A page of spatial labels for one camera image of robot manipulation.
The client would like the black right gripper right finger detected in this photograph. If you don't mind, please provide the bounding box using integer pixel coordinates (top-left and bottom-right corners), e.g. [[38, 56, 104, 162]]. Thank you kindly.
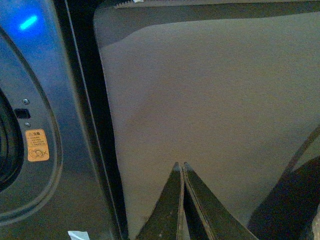
[[183, 162, 257, 240]]

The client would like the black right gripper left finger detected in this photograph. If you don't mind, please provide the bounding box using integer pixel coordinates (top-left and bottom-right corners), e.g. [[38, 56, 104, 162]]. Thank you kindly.
[[135, 162, 185, 240]]

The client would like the dark navy knit garment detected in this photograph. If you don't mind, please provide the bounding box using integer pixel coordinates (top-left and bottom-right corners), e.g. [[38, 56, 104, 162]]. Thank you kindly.
[[247, 156, 320, 240]]

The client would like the grey front-load washing machine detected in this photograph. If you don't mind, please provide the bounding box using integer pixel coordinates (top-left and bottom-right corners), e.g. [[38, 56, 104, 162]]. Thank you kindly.
[[0, 0, 128, 240]]

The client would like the white tape label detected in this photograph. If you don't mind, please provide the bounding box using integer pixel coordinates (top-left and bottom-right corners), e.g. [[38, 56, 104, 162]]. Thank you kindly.
[[67, 230, 90, 240]]

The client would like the grey cabinet side panel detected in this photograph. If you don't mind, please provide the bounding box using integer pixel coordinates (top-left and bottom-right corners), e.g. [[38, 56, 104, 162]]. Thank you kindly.
[[93, 1, 320, 239]]

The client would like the orange warning sticker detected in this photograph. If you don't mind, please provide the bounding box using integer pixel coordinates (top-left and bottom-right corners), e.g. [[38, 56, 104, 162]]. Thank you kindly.
[[25, 129, 50, 162]]

